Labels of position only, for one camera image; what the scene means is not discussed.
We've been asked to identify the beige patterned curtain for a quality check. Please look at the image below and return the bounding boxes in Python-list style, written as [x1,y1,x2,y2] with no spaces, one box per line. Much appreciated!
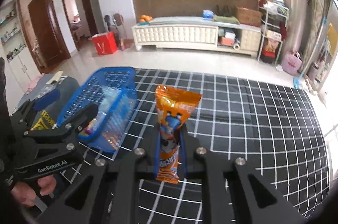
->
[303,0,332,73]

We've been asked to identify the red paper bag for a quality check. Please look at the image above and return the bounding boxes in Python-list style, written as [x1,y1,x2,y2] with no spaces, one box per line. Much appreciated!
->
[91,32,117,56]

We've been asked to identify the grey sofa with clothes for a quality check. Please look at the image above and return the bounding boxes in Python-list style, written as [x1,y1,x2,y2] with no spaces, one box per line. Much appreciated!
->
[17,74,80,131]

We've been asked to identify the black white grid tablecloth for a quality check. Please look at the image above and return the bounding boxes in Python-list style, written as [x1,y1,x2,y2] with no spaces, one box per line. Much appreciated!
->
[60,68,332,224]

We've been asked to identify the white tufted TV cabinet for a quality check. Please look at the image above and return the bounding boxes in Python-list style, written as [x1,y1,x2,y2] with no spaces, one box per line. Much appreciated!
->
[132,17,261,57]

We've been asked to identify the blue plastic basket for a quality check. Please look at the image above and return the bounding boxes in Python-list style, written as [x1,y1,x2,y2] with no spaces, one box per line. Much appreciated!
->
[56,67,138,154]

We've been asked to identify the orange stick snack pack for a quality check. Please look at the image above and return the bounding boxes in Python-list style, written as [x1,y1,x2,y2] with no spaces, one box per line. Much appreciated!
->
[155,84,202,184]

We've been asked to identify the person's left hand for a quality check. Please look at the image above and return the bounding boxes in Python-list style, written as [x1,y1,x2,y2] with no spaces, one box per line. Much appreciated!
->
[11,175,57,207]

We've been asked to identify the pink tote bag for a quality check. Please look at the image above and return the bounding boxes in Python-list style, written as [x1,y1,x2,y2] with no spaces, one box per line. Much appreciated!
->
[281,51,302,76]

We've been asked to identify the white metal shelf rack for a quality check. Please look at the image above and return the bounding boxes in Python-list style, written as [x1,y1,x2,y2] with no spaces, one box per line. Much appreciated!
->
[257,0,289,65]

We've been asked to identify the brown wooden door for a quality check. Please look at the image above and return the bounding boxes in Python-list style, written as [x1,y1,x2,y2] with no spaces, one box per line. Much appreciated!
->
[27,0,63,67]

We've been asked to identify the oranges on plate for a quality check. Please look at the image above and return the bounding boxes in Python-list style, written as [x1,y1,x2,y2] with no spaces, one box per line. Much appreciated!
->
[138,15,153,25]

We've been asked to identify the green folded cloth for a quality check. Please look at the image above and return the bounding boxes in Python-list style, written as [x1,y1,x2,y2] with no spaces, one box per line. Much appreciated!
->
[213,15,240,25]

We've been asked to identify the cardboard box on cabinet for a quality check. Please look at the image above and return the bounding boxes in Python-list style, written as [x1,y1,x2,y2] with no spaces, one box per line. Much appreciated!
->
[236,8,262,27]

